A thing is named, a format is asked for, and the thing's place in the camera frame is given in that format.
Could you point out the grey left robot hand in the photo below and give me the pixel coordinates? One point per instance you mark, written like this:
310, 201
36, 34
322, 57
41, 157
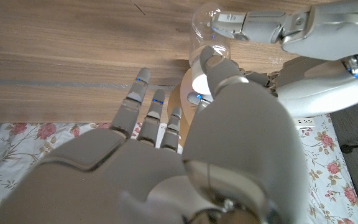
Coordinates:
331, 34

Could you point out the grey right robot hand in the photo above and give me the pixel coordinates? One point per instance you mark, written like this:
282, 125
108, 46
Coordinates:
154, 174

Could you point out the white bottle cap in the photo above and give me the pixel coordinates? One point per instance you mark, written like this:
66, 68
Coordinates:
201, 85

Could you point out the clear medicine bottle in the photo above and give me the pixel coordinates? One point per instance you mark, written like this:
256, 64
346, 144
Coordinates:
204, 18

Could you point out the cardboard filament reel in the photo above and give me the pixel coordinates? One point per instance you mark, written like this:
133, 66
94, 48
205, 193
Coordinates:
174, 102

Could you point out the white power strip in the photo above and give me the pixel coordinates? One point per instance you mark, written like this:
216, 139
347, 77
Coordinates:
304, 122

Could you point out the floral backdrop cloth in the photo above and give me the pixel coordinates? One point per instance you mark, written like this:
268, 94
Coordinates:
26, 140

